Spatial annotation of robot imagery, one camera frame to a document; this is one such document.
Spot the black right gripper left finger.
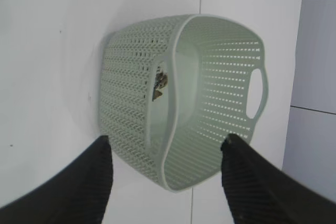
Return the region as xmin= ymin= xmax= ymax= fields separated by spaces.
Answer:
xmin=1 ymin=135 xmax=113 ymax=223

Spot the pale green plastic basket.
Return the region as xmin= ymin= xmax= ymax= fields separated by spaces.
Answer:
xmin=99 ymin=14 xmax=268 ymax=192

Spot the smaller paper piece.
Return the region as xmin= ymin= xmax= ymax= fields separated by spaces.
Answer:
xmin=152 ymin=67 xmax=168 ymax=101

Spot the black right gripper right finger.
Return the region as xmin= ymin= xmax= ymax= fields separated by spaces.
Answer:
xmin=221 ymin=134 xmax=335 ymax=223

